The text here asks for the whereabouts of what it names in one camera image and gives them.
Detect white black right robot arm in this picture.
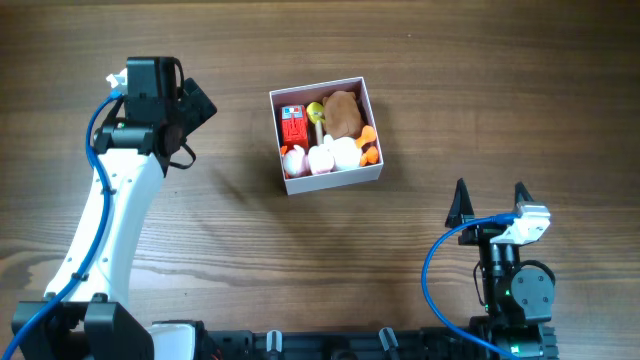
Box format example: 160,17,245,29
445,179,559,359

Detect red toy fire truck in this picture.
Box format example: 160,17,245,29
280,105,309,150

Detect yellow rattle drum toy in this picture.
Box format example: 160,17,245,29
306,102,325,146

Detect white pink duck figurine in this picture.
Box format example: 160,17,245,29
282,145,335,178

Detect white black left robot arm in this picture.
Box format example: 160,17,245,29
4,57,477,359

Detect brown plush bear toy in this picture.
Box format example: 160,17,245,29
322,91,364,139

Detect white plush duck orange feet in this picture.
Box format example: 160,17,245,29
324,125,380,171

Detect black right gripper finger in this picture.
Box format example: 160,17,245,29
445,178,475,228
514,182,534,204

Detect white box pink interior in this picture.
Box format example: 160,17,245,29
269,77,384,195

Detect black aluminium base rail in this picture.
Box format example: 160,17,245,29
149,322,559,360

